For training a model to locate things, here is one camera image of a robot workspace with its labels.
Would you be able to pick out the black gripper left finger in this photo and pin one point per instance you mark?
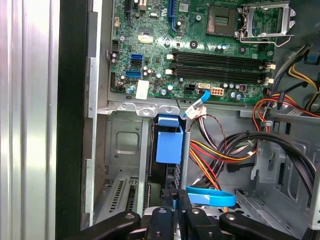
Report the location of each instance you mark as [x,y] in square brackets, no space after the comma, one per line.
[160,225]

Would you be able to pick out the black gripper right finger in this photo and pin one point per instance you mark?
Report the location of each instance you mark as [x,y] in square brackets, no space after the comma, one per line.
[200,225]

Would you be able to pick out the hard disk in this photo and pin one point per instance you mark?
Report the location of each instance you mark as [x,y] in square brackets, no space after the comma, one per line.
[170,147]

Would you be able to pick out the grey metal disk bay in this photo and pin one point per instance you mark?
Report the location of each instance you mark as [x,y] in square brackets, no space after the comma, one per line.
[125,140]

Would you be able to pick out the grey optical drive cage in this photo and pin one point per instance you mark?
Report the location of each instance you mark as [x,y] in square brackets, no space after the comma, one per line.
[270,170]

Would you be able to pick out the black PC case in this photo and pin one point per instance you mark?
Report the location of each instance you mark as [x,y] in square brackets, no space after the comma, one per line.
[71,125]

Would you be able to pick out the black RAM slot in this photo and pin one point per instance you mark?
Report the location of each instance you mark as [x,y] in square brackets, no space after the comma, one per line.
[217,73]
[217,58]

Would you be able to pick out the green motherboard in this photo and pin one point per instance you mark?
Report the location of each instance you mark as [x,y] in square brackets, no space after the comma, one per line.
[160,40]

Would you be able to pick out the locking lever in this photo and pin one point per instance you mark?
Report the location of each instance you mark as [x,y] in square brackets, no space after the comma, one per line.
[255,40]

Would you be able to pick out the CPU socket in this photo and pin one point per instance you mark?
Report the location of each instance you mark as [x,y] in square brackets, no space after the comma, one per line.
[221,20]

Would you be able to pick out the blue expansion slot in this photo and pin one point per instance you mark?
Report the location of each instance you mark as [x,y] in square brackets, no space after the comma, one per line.
[172,15]

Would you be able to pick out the black expansion slot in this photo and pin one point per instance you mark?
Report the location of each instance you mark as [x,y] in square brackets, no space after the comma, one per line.
[129,15]

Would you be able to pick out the metal socket cover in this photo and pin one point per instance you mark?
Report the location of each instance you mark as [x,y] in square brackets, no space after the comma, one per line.
[288,21]

